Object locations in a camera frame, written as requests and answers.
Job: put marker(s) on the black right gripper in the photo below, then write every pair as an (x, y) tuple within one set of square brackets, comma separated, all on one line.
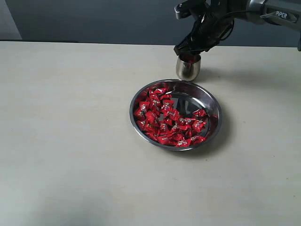
[(212, 22)]

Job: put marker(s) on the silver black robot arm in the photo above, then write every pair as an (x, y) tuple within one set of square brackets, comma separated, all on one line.
[(277, 12)]

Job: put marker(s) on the small steel cup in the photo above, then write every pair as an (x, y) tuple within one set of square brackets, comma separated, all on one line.
[(186, 71)]

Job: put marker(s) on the round steel plate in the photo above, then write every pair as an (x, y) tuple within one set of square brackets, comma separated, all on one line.
[(186, 97)]

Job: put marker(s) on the red candy top left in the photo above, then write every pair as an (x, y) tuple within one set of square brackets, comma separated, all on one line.
[(156, 93)]

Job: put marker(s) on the red candy right side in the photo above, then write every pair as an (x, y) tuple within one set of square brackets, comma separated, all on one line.
[(199, 113)]

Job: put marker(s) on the red candy left edge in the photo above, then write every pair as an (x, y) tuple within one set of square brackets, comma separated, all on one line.
[(142, 109)]

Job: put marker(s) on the red candy front bottom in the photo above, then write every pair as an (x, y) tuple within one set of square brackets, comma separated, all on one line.
[(184, 143)]

